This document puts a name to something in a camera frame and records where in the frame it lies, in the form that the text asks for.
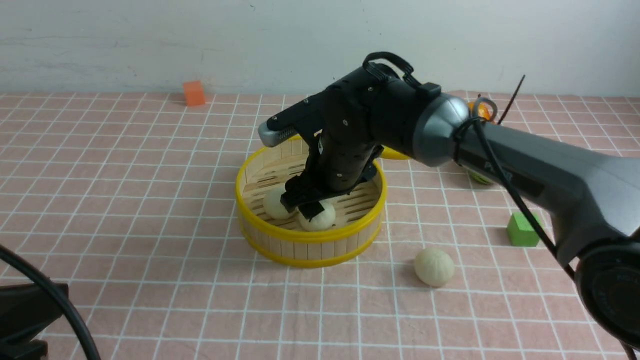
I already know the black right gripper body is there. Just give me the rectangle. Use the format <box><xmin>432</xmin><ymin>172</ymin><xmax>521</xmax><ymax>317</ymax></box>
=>
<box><xmin>285</xmin><ymin>68</ymin><xmax>378</xmax><ymax>198</ymax></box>

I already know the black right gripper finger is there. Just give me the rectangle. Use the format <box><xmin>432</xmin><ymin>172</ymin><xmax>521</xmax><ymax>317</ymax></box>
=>
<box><xmin>298</xmin><ymin>201</ymin><xmax>325</xmax><ymax>221</ymax></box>
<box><xmin>281</xmin><ymin>186</ymin><xmax>312</xmax><ymax>212</ymax></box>

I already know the white steamed bun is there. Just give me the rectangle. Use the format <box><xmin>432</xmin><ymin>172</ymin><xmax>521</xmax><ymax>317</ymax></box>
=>
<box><xmin>413</xmin><ymin>248</ymin><xmax>455</xmax><ymax>288</ymax></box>
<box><xmin>262</xmin><ymin>184</ymin><xmax>294</xmax><ymax>221</ymax></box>
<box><xmin>297</xmin><ymin>200</ymin><xmax>336</xmax><ymax>232</ymax></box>

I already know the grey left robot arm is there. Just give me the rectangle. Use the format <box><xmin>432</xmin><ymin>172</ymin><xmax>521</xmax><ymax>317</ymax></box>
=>
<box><xmin>0</xmin><ymin>284</ymin><xmax>63</xmax><ymax>360</ymax></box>

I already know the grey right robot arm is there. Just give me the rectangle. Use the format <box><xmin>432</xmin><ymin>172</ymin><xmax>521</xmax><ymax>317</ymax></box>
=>
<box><xmin>259</xmin><ymin>64</ymin><xmax>640</xmax><ymax>350</ymax></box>

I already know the yellow bamboo steamer tray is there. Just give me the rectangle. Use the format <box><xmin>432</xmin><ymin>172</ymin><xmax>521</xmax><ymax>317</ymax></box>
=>
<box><xmin>235</xmin><ymin>136</ymin><xmax>387</xmax><ymax>268</ymax></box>

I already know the yellow bamboo steamer lid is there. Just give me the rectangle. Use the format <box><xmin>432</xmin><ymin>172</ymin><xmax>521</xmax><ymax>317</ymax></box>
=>
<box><xmin>380</xmin><ymin>146</ymin><xmax>412</xmax><ymax>161</ymax></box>

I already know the orange yellow toy pear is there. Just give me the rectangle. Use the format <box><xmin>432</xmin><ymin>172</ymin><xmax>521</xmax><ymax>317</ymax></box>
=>
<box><xmin>467</xmin><ymin>93</ymin><xmax>498</xmax><ymax>125</ymax></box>

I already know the orange cube block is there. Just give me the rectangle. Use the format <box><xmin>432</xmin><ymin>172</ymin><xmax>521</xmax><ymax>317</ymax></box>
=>
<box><xmin>182</xmin><ymin>80</ymin><xmax>207</xmax><ymax>107</ymax></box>

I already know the pink checkered tablecloth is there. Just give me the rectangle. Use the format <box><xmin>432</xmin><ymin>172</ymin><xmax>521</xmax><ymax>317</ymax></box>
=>
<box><xmin>0</xmin><ymin>93</ymin><xmax>626</xmax><ymax>360</ymax></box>

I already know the green cube block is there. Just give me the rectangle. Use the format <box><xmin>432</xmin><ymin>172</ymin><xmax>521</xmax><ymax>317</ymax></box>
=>
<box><xmin>506</xmin><ymin>212</ymin><xmax>540</xmax><ymax>248</ymax></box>

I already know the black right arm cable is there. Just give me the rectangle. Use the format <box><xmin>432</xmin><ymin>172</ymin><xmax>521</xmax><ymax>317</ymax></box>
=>
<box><xmin>362</xmin><ymin>51</ymin><xmax>640</xmax><ymax>360</ymax></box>

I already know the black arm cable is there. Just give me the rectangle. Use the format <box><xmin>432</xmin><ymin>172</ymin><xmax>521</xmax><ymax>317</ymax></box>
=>
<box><xmin>0</xmin><ymin>245</ymin><xmax>102</xmax><ymax>360</ymax></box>
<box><xmin>362</xmin><ymin>51</ymin><xmax>640</xmax><ymax>360</ymax></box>

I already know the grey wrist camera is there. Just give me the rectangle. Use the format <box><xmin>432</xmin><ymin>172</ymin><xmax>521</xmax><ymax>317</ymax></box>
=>
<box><xmin>258</xmin><ymin>93</ymin><xmax>325</xmax><ymax>148</ymax></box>

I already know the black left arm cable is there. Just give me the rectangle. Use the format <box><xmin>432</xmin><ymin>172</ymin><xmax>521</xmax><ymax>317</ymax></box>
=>
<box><xmin>0</xmin><ymin>245</ymin><xmax>102</xmax><ymax>360</ymax></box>

